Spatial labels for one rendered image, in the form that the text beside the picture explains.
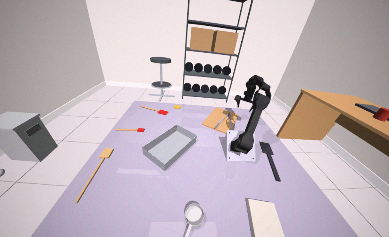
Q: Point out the wooden board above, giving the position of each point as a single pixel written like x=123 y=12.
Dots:
x=216 y=116

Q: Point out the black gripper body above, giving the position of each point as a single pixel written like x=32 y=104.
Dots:
x=247 y=98

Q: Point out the red spatula with wooden handle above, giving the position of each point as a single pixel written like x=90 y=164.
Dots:
x=159 y=111

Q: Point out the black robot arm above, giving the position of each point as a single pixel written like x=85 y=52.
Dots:
x=245 y=141

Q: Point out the dark grey spatula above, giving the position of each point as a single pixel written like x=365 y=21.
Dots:
x=267 y=150

